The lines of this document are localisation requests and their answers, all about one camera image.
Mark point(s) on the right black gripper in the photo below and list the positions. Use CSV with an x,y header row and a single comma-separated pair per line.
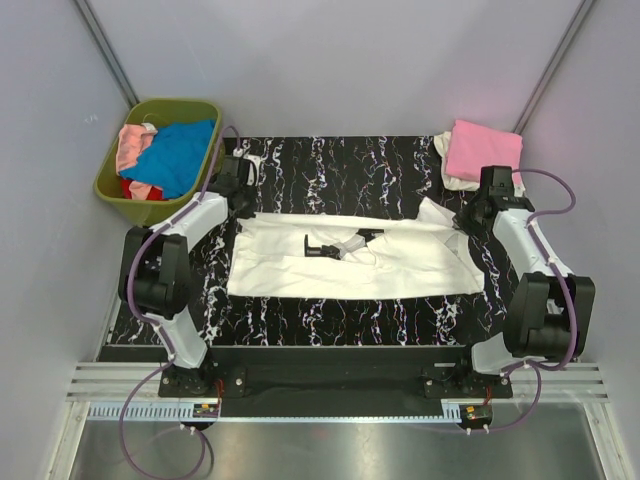
x,y
461,219

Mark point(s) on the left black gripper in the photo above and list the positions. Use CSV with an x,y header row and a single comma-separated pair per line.
x,y
248,212

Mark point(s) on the white printed t shirt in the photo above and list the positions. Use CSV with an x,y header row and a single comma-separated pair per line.
x,y
353,258

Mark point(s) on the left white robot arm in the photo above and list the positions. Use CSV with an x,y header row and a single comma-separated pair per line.
x,y
155,274

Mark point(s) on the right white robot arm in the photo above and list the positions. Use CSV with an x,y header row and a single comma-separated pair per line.
x,y
549,314

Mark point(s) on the folded pink t shirt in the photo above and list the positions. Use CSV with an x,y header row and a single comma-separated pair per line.
x,y
473,147

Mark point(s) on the blue t shirt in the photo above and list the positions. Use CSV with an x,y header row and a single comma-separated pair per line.
x,y
171,163

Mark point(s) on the folded cream t shirt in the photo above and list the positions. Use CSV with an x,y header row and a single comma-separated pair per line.
x,y
441,143

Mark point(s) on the red t shirt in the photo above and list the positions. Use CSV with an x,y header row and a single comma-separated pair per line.
x,y
140,191

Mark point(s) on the salmon pink t shirt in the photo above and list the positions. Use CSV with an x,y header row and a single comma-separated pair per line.
x,y
133,139

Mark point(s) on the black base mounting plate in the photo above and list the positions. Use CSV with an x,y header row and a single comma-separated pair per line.
x,y
334,383

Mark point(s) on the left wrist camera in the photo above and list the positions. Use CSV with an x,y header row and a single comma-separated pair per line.
x,y
248,166

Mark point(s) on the white slotted cable duct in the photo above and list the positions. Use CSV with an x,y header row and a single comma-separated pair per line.
x,y
154,411

